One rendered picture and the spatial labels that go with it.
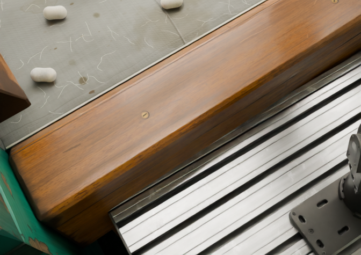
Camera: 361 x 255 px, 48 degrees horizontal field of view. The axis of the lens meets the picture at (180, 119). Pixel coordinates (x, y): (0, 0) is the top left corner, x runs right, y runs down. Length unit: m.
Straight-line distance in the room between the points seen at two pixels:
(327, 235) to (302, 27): 0.27
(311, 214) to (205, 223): 0.14
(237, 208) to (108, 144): 0.19
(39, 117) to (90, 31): 0.15
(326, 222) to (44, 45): 0.46
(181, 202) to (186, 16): 0.27
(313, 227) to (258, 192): 0.08
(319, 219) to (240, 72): 0.21
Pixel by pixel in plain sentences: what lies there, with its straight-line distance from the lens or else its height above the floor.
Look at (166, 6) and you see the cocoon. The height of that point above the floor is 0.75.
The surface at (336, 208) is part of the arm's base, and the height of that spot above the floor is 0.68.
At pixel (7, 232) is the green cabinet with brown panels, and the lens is 0.36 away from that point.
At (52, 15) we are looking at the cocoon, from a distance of 0.64.
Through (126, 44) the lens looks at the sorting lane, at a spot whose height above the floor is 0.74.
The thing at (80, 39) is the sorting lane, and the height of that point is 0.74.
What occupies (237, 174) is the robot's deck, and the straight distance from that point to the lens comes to 0.56.
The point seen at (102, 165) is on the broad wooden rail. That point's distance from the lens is 0.48.
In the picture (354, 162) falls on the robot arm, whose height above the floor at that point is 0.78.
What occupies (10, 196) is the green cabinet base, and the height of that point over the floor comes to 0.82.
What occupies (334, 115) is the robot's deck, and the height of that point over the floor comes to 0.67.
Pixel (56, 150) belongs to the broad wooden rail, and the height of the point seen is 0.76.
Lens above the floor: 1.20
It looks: 63 degrees down
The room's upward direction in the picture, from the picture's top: 6 degrees counter-clockwise
